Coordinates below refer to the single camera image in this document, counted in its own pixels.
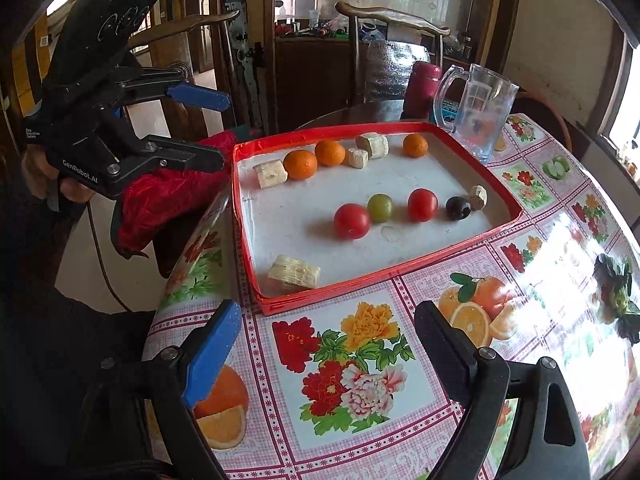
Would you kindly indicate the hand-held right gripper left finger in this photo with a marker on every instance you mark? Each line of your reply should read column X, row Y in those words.
column 215, row 345

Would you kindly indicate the round bamboo chair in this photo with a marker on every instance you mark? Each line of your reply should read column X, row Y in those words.
column 560, row 120

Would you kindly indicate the leafy green vegetable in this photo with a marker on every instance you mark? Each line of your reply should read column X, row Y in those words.
column 607, row 270

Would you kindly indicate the dark purple plum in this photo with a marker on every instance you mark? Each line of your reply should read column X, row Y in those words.
column 458, row 208

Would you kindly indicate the red cloth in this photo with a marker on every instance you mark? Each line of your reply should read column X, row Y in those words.
column 165, row 195

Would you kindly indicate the clear glass pitcher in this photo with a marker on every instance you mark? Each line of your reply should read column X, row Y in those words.
column 485, row 110

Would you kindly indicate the corn cob piece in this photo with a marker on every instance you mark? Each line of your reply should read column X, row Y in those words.
column 478, row 197
column 358, row 158
column 295, row 271
column 372, row 145
column 270, row 174

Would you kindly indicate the wooden chair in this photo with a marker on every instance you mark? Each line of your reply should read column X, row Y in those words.
column 390, row 12
column 190, row 22

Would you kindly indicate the red thermos cup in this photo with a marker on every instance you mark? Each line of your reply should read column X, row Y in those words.
column 420, row 90

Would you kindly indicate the red tomato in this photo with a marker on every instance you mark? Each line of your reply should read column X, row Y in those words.
column 352, row 221
column 423, row 205

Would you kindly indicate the wooden sideboard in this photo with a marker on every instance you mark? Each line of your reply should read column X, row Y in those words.
column 310, row 75

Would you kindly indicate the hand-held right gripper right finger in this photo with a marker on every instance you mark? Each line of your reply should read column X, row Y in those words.
column 442, row 345

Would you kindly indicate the orange tangerine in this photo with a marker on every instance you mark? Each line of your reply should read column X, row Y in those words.
column 415, row 145
column 330, row 152
column 300, row 165

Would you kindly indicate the person's dark clothing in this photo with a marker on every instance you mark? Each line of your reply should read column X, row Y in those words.
column 50, row 385

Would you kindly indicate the green round fruit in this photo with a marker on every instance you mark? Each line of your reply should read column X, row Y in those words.
column 380, row 208

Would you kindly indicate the red cardboard tray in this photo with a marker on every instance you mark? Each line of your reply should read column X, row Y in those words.
column 310, row 210

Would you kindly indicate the person's left hand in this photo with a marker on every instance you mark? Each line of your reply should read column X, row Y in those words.
column 37, row 172

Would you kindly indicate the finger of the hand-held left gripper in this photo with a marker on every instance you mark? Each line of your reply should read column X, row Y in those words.
column 185, row 152
column 200, row 96

